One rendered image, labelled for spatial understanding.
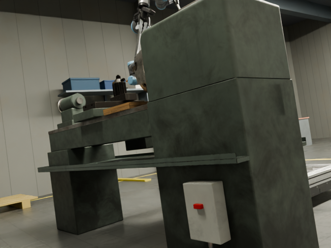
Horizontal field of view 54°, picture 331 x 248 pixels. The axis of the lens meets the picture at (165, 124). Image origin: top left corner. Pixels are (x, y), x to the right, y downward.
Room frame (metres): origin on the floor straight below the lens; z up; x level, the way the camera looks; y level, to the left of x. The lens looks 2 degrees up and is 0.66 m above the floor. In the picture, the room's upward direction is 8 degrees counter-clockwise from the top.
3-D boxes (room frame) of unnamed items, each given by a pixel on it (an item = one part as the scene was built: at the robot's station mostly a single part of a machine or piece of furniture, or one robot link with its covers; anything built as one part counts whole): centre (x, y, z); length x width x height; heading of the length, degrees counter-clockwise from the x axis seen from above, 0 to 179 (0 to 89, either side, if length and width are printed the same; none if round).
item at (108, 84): (6.06, 0.90, 1.75); 0.45 x 0.33 x 0.18; 127
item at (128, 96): (2.45, 0.29, 1.00); 0.20 x 0.10 x 0.05; 42
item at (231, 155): (2.26, 0.22, 0.55); 2.10 x 0.60 x 0.02; 42
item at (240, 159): (2.26, 0.22, 0.53); 2.10 x 0.60 x 0.02; 42
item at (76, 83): (5.71, 1.37, 1.77); 0.54 x 0.40 x 0.21; 127
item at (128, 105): (2.20, 0.17, 0.89); 0.36 x 0.30 x 0.04; 132
